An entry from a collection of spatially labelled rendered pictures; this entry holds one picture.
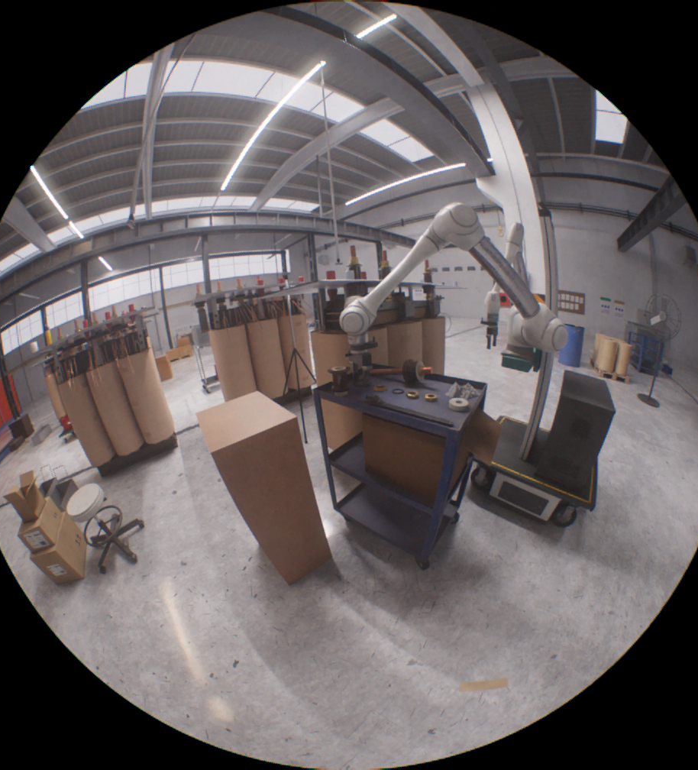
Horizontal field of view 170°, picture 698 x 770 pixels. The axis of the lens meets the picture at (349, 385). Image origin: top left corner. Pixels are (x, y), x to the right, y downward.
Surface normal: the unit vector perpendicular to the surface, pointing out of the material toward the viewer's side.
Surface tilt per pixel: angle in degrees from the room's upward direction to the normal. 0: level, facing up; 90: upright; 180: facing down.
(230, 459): 90
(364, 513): 0
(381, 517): 0
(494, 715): 0
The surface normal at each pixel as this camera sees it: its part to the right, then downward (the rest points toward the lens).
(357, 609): -0.08, -0.93
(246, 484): 0.67, 0.21
